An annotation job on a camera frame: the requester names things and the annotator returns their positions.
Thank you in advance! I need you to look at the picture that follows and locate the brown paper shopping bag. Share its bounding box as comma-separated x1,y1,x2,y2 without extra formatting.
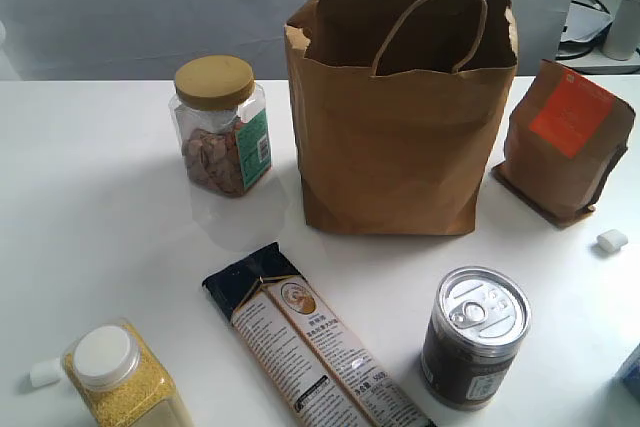
284,0,518,235

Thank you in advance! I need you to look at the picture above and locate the black noodle package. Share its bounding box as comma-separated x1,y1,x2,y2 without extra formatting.
202,243,433,426

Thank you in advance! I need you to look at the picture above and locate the almond jar with yellow lid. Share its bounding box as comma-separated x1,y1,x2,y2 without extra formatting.
170,55,271,197

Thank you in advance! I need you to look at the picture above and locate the dark can with pull-tab lid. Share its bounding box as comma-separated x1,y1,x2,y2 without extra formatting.
420,266,531,411

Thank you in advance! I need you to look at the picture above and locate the brown pouch with orange label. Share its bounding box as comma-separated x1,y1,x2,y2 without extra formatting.
492,60,636,228

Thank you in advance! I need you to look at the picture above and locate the yellow millet jar white cap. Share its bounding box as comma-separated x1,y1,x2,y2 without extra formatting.
60,318,193,426

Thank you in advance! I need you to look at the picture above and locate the small white block right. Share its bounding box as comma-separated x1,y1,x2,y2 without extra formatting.
596,229,628,254

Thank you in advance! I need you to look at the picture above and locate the small white block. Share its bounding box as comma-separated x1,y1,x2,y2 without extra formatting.
596,229,628,254
29,357,63,389

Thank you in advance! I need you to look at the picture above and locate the white backdrop cloth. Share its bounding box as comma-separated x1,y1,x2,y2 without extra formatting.
0,0,586,82

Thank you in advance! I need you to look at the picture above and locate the small white block left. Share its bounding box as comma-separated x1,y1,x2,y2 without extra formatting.
29,357,63,389

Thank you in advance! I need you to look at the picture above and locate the white cylinder bottle in background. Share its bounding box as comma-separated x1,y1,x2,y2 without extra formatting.
602,0,639,61

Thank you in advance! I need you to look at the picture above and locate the blue and white carton corner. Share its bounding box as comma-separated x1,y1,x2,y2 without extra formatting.
614,345,640,402

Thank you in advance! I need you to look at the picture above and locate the black cable in background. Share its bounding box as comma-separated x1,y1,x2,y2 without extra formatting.
556,0,614,61

